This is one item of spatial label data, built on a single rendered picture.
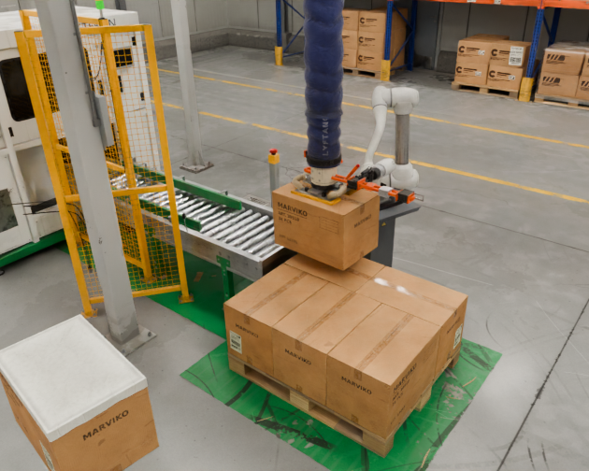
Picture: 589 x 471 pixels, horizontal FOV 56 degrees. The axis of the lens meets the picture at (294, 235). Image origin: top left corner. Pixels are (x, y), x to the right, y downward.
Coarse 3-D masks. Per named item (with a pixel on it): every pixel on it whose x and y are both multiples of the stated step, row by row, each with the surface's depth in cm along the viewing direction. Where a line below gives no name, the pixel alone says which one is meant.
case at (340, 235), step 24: (288, 192) 366; (360, 192) 362; (288, 216) 366; (312, 216) 351; (336, 216) 337; (360, 216) 348; (288, 240) 376; (312, 240) 360; (336, 240) 345; (360, 240) 357; (336, 264) 354
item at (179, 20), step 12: (180, 0) 601; (180, 12) 606; (180, 24) 611; (180, 36) 617; (180, 48) 624; (180, 60) 632; (180, 72) 640; (192, 72) 642; (180, 84) 649; (192, 84) 648; (192, 96) 653; (192, 108) 658; (192, 120) 663; (192, 132) 670; (192, 144) 679
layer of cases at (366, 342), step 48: (288, 288) 359; (336, 288) 358; (384, 288) 357; (432, 288) 356; (240, 336) 348; (288, 336) 317; (336, 336) 315; (384, 336) 314; (432, 336) 313; (288, 384) 336; (336, 384) 307; (384, 384) 282; (384, 432) 297
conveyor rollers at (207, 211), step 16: (160, 192) 504; (176, 192) 497; (192, 208) 467; (208, 208) 470; (224, 208) 473; (208, 224) 439; (224, 224) 439; (240, 224) 439; (256, 224) 440; (272, 224) 442; (224, 240) 416; (240, 240) 416; (256, 240) 417; (272, 240) 417
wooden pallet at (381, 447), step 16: (240, 368) 363; (256, 368) 351; (272, 384) 355; (432, 384) 340; (288, 400) 343; (304, 400) 332; (320, 416) 331; (336, 416) 331; (352, 432) 320; (368, 432) 305; (368, 448) 311; (384, 448) 302
